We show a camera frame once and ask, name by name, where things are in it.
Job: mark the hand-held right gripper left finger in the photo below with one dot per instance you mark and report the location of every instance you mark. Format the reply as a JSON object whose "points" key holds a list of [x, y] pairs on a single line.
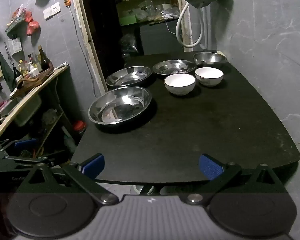
{"points": [[93, 164]]}

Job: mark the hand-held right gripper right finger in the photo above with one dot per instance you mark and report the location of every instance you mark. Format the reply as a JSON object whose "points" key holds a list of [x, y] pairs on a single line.
{"points": [[210, 166]]}

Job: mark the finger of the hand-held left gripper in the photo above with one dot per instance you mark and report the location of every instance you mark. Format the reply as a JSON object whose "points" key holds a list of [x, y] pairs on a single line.
{"points": [[26, 143], [40, 159]]}

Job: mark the large steel plate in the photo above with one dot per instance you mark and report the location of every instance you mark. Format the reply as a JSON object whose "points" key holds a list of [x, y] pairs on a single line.
{"points": [[120, 105]]}

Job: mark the white ceramic bowl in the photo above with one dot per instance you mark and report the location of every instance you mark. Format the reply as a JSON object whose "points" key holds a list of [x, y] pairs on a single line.
{"points": [[180, 83], [209, 76]]}

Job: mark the shallow wide-rim steel plate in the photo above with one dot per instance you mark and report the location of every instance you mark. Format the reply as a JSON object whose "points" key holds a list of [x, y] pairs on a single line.
{"points": [[174, 67]]}

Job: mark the steel bowl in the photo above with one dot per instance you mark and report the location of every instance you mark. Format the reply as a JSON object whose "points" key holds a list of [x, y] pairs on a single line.
{"points": [[209, 58]]}

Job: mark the steel sink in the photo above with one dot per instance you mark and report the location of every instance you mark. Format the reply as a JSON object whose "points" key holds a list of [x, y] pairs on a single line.
{"points": [[27, 110]]}

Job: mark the red-lid jar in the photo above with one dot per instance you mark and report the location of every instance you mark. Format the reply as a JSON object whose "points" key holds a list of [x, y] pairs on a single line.
{"points": [[79, 127]]}

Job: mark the wooden counter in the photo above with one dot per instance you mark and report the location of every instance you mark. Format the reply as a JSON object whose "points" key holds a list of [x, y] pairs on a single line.
{"points": [[22, 102]]}

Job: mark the black pump bottle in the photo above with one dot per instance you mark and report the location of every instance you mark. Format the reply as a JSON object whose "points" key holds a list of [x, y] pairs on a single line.
{"points": [[16, 73]]}

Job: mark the dark green cloth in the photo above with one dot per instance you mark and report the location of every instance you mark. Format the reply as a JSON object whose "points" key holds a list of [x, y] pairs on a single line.
{"points": [[5, 68]]}

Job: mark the white rolled paper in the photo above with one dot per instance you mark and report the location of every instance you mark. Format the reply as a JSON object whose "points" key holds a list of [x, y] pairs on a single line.
{"points": [[62, 65]]}

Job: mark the metal scissors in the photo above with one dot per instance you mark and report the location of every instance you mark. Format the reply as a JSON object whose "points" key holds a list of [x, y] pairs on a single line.
{"points": [[8, 53]]}

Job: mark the red plastic bag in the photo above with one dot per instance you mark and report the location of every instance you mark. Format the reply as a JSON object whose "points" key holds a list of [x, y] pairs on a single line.
{"points": [[28, 17], [33, 28]]}

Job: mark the black plastic bag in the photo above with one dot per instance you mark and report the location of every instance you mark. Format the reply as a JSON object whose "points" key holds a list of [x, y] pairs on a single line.
{"points": [[128, 46]]}

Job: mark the black cabinet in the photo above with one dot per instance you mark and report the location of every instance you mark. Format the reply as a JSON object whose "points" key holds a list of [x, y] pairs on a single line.
{"points": [[157, 38]]}

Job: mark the orange plug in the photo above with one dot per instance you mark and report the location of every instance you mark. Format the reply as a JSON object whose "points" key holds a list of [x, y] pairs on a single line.
{"points": [[67, 2]]}

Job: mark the green box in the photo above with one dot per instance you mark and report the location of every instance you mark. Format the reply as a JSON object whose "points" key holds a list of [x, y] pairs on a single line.
{"points": [[127, 20]]}

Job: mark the white wall box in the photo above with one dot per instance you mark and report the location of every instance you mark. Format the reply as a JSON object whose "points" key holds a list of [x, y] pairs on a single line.
{"points": [[15, 45]]}

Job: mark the green wall rack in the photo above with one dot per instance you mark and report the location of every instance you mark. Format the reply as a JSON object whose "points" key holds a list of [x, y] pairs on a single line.
{"points": [[13, 26]]}

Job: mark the pale door frame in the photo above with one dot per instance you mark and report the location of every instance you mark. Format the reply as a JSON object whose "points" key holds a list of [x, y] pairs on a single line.
{"points": [[86, 30]]}

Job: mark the white wall switch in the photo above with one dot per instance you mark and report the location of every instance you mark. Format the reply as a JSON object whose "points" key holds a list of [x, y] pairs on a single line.
{"points": [[52, 10]]}

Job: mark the white wall pipe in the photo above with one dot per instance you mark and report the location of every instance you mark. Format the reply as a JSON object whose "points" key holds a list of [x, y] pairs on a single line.
{"points": [[207, 27]]}

